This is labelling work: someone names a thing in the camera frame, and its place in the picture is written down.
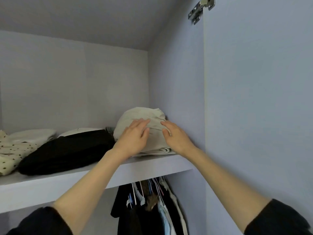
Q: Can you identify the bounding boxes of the lilac pink wire hanger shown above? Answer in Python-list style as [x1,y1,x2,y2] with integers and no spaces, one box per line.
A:
[152,178,168,196]

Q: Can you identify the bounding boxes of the person's black left sleeve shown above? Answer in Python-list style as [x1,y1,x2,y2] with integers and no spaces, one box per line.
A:
[6,206,74,235]

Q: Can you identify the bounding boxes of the person's right forearm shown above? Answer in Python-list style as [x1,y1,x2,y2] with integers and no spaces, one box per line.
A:
[185,148,272,233]

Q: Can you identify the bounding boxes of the charcoal black clothes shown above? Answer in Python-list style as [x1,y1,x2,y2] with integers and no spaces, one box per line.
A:
[111,183,164,235]

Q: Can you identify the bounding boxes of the black garment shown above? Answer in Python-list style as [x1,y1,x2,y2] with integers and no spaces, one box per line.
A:
[18,129,116,176]
[161,191,184,235]

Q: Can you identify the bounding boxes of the white polka dot trousers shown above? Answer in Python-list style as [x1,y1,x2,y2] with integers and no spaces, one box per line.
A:
[7,128,57,143]

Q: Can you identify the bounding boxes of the person's black sleeve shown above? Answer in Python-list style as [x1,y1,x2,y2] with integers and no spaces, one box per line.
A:
[244,198,312,235]
[6,206,74,235]

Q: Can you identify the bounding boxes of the person's black right sleeve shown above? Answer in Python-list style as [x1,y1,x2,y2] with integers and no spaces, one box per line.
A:
[244,198,312,235]

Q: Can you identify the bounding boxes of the person's right hand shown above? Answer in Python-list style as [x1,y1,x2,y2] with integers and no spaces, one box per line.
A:
[160,120,197,159]

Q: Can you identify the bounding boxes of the grey wardrobe shelf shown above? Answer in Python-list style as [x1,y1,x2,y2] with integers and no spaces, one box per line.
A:
[0,153,195,214]

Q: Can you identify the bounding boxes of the person's left forearm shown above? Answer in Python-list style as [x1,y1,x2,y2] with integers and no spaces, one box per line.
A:
[53,149,129,235]

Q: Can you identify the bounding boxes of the black fur-trimmed jacket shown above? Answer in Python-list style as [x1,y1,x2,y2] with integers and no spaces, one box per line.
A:
[145,193,159,211]

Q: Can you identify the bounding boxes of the light grey smocked garment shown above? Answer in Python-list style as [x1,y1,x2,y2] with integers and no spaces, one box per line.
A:
[112,106,177,157]

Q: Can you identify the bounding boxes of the grey wooden wardrobe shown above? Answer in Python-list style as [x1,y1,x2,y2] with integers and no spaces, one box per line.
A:
[0,0,313,235]

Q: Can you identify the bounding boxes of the metal door hinge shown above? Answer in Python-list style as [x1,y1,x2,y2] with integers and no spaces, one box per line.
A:
[187,0,216,25]

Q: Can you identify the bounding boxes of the person's left hand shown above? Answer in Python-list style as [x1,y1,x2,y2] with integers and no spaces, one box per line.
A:
[110,118,151,160]

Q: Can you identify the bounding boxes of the cream polka dot trousers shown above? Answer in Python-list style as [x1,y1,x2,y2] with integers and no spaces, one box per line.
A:
[0,130,52,177]

